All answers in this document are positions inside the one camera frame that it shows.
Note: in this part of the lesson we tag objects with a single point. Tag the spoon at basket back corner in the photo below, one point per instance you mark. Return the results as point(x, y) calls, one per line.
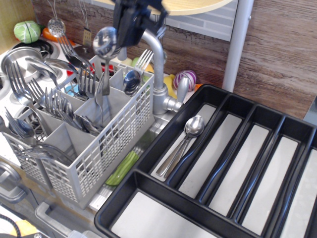
point(131, 83)

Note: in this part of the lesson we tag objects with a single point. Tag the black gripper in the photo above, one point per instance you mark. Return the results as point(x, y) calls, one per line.
point(132, 17)

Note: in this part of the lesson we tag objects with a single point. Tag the toy green cabbage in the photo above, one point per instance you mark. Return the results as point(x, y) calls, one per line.
point(27, 31)

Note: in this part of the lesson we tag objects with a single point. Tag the black cutlery tray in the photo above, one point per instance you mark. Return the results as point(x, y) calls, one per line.
point(251, 173)

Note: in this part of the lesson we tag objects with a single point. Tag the spoon at basket front left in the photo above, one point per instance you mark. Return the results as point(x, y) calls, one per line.
point(19, 127)

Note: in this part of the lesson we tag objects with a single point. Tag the grey plastic cutlery basket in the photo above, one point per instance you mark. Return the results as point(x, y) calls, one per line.
point(93, 157)

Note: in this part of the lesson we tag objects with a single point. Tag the fork at basket back corner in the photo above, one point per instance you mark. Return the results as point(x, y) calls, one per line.
point(143, 61)

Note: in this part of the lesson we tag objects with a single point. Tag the steel pot lid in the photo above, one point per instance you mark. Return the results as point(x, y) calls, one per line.
point(19, 55)

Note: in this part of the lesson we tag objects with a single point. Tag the large fork at left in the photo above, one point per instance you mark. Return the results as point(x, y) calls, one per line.
point(21, 92)

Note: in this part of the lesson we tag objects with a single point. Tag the fork in middle compartment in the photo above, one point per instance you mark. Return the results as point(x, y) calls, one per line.
point(99, 99)

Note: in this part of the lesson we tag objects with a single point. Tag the round wooden shelf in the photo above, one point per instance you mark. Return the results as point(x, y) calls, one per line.
point(175, 7)

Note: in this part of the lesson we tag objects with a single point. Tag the small silver spoon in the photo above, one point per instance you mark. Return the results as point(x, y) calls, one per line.
point(105, 46)

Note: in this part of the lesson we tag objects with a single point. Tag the yellow toy at bottom left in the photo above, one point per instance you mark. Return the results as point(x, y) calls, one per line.
point(26, 228)

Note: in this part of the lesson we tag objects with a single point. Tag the silver spoon in tray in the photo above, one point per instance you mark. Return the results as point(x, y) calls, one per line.
point(193, 128)
point(184, 148)

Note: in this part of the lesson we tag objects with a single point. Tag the hanging small grater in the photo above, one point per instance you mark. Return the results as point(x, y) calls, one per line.
point(87, 31)

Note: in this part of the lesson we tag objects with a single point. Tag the green toy vegetable in sink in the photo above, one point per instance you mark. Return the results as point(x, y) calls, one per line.
point(122, 170)

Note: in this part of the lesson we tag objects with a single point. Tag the large serving spoon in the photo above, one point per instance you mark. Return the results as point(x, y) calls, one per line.
point(46, 68)

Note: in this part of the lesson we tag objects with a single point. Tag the grey metal shelf post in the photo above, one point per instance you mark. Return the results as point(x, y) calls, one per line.
point(240, 27)

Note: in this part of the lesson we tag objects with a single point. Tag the silver kitchen faucet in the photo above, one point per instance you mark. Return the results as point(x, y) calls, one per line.
point(162, 102)

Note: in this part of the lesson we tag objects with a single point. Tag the toy yellow banana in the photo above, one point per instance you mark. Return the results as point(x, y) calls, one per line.
point(168, 80)

